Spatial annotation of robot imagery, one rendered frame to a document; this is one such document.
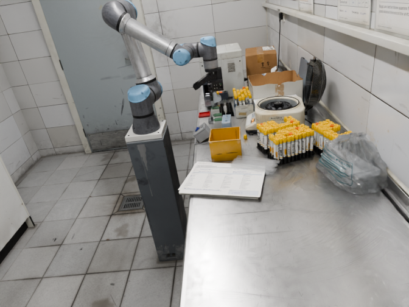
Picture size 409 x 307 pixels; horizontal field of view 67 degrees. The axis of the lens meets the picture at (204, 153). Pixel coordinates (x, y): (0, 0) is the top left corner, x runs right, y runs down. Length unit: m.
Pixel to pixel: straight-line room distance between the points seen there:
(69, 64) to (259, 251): 3.07
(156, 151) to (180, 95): 1.87
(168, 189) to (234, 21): 2.04
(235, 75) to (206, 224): 1.26
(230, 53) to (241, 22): 1.33
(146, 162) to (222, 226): 0.83
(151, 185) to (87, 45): 2.06
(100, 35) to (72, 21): 0.29
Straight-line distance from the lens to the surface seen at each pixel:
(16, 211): 2.83
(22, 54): 3.90
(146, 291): 2.06
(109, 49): 3.46
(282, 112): 1.49
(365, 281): 0.89
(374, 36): 1.14
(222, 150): 1.31
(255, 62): 2.45
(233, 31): 3.35
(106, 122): 3.71
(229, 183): 1.16
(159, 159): 1.71
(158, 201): 1.86
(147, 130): 1.67
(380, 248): 0.97
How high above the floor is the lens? 1.54
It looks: 28 degrees down
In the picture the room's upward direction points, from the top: 9 degrees counter-clockwise
